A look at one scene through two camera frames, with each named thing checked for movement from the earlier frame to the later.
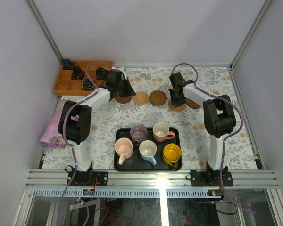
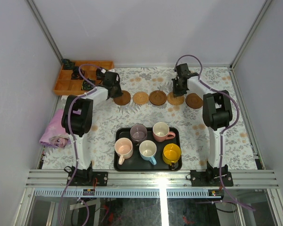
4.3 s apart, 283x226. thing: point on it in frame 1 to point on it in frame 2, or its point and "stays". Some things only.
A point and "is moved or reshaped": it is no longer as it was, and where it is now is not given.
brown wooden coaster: [158, 97] stays
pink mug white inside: [161, 133] stays
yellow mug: [171, 153] stays
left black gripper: [126, 89] to [115, 90]
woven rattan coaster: [177, 109] is moved or reshaped
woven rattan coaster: [141, 98] stays
